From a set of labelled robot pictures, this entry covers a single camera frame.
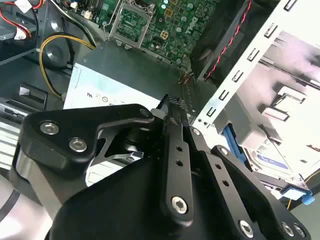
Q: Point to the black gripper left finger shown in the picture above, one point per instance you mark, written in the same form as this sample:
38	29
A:
112	115

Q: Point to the hard disk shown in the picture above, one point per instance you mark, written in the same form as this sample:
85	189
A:
272	160

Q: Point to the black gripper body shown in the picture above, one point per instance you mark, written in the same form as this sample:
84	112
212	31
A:
125	212

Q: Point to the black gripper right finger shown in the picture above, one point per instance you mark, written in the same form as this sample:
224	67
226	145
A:
233	200

